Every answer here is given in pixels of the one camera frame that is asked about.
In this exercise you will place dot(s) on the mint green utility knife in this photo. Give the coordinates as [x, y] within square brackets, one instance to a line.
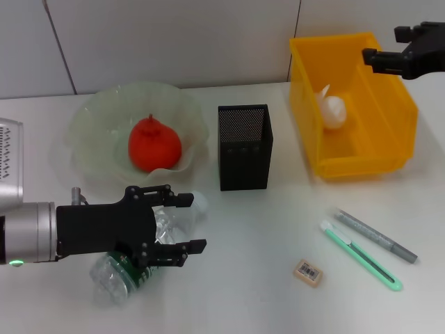
[365, 257]

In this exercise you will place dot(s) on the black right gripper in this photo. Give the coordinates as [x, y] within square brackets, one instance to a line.
[429, 52]

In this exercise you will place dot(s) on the left wrist camera housing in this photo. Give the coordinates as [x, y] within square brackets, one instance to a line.
[10, 163]

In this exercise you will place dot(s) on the pale green glass fruit plate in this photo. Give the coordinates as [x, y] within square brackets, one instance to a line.
[101, 125]

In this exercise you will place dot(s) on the grey marker pen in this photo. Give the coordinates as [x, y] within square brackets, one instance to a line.
[375, 236]

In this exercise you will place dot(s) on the beige barcode eraser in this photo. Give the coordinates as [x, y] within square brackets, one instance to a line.
[309, 272]

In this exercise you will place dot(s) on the white paper ball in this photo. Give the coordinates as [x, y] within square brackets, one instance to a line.
[333, 111]

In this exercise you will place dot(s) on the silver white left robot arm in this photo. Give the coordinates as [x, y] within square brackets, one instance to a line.
[28, 233]

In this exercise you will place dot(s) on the clear green-label water bottle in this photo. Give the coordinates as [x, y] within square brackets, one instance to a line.
[107, 283]

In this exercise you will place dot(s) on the yellow plastic bin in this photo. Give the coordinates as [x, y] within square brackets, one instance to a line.
[375, 139]

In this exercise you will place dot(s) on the black mesh pen holder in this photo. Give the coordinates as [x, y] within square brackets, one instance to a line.
[243, 167]

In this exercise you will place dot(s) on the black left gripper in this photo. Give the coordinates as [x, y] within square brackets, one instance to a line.
[104, 229]

